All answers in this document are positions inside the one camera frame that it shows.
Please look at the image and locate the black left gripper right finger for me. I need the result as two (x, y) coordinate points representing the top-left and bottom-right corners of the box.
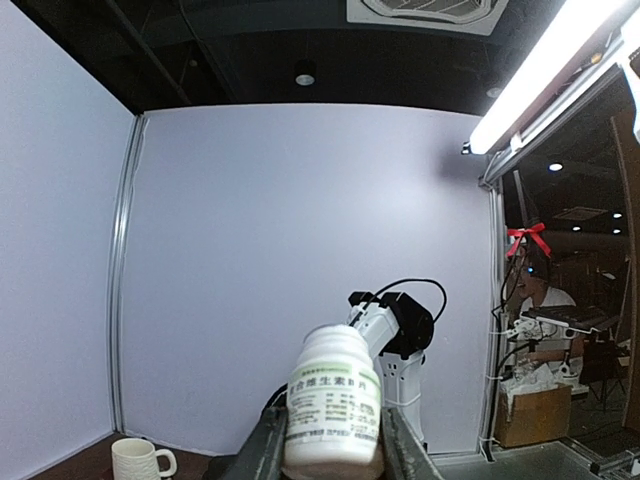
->
(381, 408), (444, 480)

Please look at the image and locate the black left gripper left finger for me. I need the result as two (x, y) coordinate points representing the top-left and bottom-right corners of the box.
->
(222, 407), (288, 480)

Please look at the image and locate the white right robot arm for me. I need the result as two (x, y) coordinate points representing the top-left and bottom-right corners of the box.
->
(348, 291), (442, 479)

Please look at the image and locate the white ribbed cup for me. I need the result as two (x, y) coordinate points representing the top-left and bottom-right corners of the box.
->
(111, 438), (178, 480)

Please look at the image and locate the cardboard box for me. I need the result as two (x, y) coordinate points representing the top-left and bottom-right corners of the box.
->
(494, 385), (571, 448)

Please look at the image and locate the person in background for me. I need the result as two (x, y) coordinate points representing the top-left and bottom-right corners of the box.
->
(516, 247), (584, 374)

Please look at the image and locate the red ribbon bow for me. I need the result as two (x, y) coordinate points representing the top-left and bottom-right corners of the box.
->
(506, 222), (552, 258)

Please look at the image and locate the ceiling air vent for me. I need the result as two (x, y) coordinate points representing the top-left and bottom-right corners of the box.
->
(346, 0), (508, 36)

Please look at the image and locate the fluorescent ceiling light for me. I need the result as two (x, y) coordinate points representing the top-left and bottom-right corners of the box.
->
(467, 1), (639, 155)

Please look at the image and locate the aluminium frame post left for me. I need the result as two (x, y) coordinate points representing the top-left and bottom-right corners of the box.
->
(106, 114), (148, 433)

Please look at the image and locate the aluminium frame post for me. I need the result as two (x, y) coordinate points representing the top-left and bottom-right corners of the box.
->
(106, 114), (148, 433)
(478, 184), (506, 463)

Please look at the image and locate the aluminium frame post right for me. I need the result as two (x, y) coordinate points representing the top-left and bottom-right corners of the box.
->
(478, 184), (506, 463)

